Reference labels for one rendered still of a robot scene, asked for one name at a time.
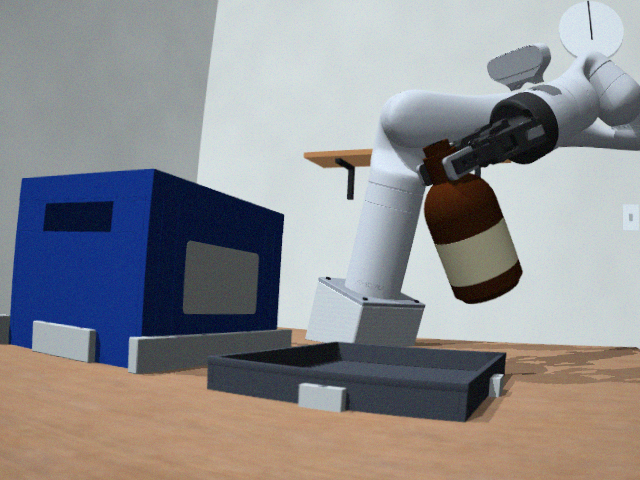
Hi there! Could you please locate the blue crate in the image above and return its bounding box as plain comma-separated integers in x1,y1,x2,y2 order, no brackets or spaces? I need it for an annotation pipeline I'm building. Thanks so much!
9,169,284,368

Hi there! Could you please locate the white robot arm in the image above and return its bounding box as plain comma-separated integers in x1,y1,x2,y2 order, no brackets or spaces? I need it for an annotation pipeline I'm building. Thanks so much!
345,43,640,300

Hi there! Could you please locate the brown glass bottle with cream label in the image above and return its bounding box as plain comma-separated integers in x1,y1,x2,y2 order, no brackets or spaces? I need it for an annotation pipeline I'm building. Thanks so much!
422,139,523,304

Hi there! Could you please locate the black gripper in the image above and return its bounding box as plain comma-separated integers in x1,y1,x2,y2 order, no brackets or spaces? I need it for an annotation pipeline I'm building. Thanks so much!
441,92,559,181

